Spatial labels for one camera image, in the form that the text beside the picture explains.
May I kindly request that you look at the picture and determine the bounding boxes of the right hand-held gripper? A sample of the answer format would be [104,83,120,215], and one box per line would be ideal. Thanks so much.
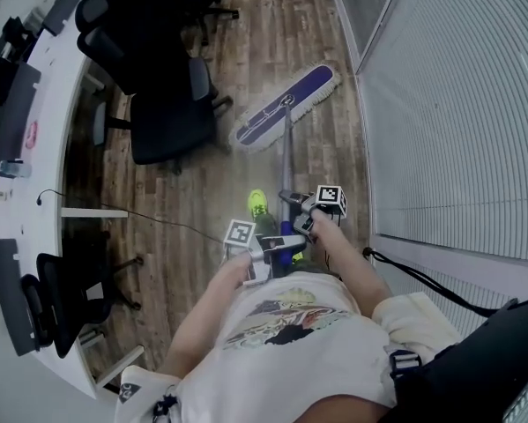
[278,184,349,245]

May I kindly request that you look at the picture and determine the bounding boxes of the clear plastic water bottle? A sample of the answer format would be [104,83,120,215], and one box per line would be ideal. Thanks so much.
[0,159,33,179]

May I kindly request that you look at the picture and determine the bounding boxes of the grey desk mat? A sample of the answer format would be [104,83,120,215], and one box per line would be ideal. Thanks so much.
[0,61,42,180]
[41,0,78,38]
[0,237,41,357]

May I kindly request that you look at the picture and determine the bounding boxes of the black mesh office chair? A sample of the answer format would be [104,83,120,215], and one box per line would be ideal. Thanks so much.
[19,230,145,360]

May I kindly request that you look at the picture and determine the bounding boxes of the white curved desk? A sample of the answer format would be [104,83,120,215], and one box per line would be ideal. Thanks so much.
[0,0,146,401]

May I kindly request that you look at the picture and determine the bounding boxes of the black cord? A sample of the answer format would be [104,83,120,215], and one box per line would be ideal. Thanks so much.
[361,246,518,317]

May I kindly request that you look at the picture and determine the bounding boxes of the purple and white mop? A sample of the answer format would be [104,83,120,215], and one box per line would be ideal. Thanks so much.
[227,64,343,278]

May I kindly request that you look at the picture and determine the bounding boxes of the thin black cable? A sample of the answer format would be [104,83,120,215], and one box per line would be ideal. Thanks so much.
[35,189,229,245]

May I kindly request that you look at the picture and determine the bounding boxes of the large black office chair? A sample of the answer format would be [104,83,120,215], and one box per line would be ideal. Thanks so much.
[75,0,234,167]

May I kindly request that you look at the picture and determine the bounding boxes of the person's left forearm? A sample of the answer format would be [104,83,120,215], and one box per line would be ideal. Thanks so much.
[159,252,252,375]

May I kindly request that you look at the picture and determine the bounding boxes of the red round sticker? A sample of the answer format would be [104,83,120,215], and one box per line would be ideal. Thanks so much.
[24,120,41,150]

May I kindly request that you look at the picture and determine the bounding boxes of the black backpack strap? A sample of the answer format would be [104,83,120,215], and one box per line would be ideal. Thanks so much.
[384,288,528,423]

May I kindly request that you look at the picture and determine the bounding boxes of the person's right forearm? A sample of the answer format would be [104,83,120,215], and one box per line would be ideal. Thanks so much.
[310,209,396,322]

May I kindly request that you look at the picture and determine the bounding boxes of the white printed t-shirt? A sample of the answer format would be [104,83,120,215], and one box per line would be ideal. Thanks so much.
[115,271,464,423]

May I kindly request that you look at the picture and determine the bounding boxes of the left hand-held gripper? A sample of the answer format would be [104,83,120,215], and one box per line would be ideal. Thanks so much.
[222,219,309,286]

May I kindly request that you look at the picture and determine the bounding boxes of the person's dark trouser leg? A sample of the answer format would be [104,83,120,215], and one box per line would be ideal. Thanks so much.
[253,212,286,239]

